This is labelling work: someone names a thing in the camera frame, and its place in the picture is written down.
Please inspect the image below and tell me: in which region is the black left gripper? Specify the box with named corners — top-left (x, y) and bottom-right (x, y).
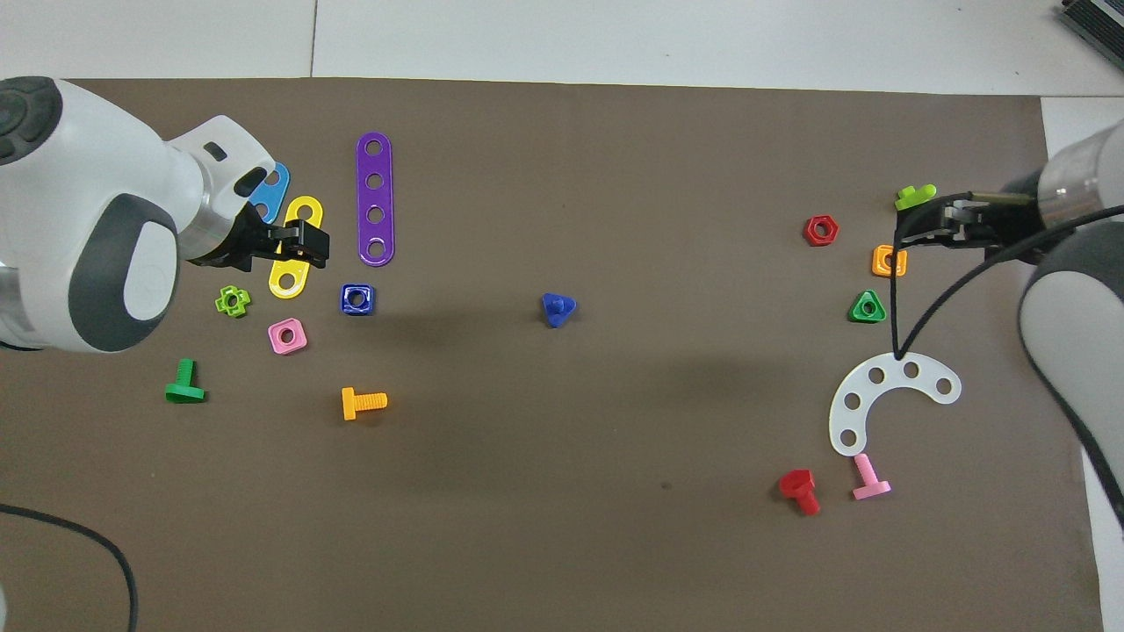
top-left (180, 206), bottom-right (329, 269)

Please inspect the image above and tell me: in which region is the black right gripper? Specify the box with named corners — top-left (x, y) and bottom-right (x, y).
top-left (897, 189), bottom-right (1048, 254)

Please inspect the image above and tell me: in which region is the blue triangle-head plastic screw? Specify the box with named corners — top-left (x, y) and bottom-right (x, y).
top-left (541, 292), bottom-right (579, 330)

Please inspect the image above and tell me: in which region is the pink square plastic nut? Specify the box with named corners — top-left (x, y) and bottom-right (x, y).
top-left (267, 317), bottom-right (309, 356)

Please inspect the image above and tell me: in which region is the green triangular plastic nut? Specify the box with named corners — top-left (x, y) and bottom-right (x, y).
top-left (847, 289), bottom-right (888, 324)

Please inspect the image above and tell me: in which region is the orange plastic screw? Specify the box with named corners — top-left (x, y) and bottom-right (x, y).
top-left (341, 387), bottom-right (388, 421)

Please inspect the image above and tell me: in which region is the green plastic screw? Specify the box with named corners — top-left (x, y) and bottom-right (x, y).
top-left (164, 357), bottom-right (207, 405)

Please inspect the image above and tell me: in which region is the pink plastic screw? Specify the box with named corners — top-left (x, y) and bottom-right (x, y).
top-left (851, 453), bottom-right (892, 502)

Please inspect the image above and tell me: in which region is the red hex-head plastic screw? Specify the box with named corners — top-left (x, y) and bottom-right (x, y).
top-left (778, 469), bottom-right (822, 517)

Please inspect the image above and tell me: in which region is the yellow three-hole plastic strip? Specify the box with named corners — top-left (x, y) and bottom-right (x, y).
top-left (268, 195), bottom-right (324, 300)

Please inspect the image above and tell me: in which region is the blue two-hole plastic strip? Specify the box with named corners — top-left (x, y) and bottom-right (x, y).
top-left (250, 162), bottom-right (291, 225)

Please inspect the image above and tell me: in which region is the purple four-hole plastic strip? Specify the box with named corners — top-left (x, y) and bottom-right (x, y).
top-left (356, 132), bottom-right (396, 267)

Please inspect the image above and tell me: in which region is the white curved five-hole strip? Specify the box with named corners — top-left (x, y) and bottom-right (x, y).
top-left (828, 352), bottom-right (963, 457)

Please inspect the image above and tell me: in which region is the black ribbed device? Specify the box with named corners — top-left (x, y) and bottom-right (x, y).
top-left (1056, 0), bottom-right (1124, 49)

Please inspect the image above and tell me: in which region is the brown table mat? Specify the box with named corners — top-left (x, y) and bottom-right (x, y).
top-left (0, 77), bottom-right (1106, 632)

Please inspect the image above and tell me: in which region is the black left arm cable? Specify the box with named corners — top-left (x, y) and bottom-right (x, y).
top-left (0, 503), bottom-right (140, 632)

